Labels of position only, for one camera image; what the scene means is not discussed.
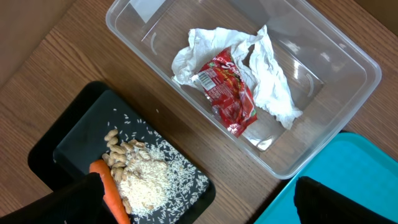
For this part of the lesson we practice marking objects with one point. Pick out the orange carrot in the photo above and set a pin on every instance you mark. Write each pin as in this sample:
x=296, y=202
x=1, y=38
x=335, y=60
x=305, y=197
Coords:
x=111, y=194

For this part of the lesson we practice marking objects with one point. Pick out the red snack wrapper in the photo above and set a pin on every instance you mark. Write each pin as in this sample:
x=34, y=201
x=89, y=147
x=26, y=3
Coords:
x=230, y=97

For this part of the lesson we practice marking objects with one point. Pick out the black waste tray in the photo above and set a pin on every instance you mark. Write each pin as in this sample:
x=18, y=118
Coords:
x=65, y=152

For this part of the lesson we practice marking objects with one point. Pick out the white tissue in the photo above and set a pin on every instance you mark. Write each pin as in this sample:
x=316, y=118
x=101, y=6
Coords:
x=255, y=59

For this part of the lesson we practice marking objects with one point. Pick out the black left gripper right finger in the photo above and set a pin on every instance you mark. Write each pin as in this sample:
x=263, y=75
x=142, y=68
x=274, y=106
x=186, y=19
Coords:
x=318, y=204

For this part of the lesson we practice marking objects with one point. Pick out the clear plastic bin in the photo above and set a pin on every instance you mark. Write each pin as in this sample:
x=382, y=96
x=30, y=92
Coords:
x=329, y=76

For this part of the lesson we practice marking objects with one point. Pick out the teal serving tray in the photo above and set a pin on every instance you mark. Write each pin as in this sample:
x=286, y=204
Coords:
x=350, y=165

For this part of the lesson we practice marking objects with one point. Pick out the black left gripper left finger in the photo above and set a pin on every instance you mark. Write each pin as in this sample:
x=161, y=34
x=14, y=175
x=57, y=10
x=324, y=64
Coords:
x=79, y=202

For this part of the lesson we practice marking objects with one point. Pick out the food scraps pile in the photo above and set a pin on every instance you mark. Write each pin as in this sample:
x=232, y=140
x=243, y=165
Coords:
x=156, y=183

